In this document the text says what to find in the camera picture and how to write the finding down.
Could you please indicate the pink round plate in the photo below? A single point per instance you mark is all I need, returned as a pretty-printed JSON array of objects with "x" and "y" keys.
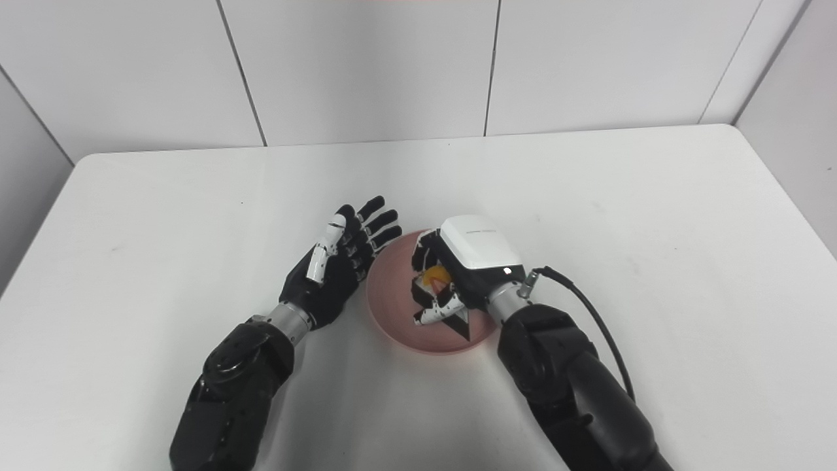
[{"x": 392, "y": 307}]

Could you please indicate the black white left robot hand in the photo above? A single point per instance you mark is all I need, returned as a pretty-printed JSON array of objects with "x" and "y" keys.
[{"x": 320, "y": 291}]

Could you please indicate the chocolate cake slice with fruit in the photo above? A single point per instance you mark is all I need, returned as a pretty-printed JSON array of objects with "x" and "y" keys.
[{"x": 437, "y": 278}]

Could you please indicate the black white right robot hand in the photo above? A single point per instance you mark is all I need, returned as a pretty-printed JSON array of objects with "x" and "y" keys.
[{"x": 480, "y": 252}]

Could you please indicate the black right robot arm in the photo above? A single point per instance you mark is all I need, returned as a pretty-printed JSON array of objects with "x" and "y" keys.
[{"x": 569, "y": 386}]

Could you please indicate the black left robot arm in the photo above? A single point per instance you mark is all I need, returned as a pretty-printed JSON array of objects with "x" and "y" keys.
[{"x": 229, "y": 392}]

